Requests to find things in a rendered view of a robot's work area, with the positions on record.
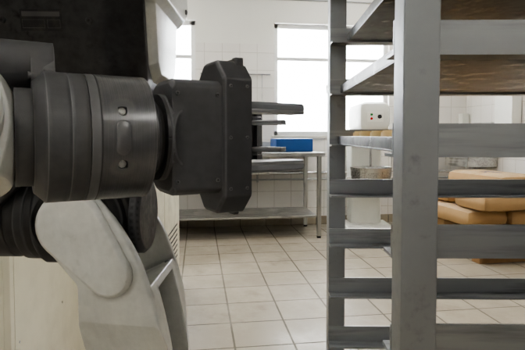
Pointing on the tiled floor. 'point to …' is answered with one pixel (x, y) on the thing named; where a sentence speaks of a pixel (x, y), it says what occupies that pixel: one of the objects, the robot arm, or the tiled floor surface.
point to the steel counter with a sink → (271, 207)
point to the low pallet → (496, 260)
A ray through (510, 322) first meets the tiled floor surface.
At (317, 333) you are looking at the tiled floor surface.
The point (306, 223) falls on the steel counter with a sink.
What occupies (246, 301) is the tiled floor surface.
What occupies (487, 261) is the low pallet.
